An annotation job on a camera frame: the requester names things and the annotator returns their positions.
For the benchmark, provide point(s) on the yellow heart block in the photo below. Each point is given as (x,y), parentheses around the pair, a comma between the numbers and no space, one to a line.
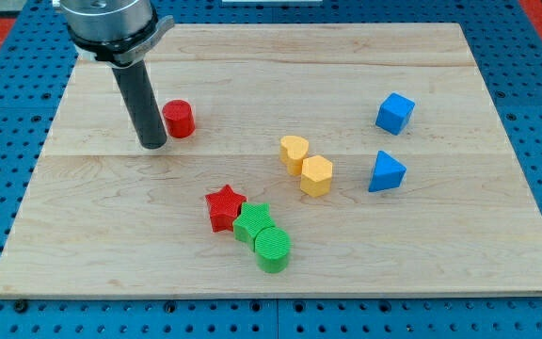
(292,151)

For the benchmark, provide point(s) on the green cylinder block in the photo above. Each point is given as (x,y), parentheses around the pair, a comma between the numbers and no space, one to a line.
(272,249)

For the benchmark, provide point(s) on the blue triangle block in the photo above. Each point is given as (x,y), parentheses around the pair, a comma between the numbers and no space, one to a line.
(388,173)

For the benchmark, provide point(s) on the red cylinder block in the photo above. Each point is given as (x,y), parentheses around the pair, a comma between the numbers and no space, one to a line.
(179,118)

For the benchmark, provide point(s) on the green star block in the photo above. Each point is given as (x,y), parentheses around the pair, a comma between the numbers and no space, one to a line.
(252,220)

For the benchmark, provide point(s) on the blue cube block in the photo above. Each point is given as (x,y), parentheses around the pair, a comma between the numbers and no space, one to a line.
(394,113)

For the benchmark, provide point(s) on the yellow hexagon block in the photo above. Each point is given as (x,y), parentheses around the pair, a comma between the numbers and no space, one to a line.
(316,176)

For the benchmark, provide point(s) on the light wooden board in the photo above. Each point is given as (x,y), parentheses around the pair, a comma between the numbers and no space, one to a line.
(104,218)

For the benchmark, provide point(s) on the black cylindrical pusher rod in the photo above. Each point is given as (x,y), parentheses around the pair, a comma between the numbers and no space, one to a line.
(137,93)

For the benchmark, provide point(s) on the red star block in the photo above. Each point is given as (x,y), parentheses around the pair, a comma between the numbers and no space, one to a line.
(224,208)

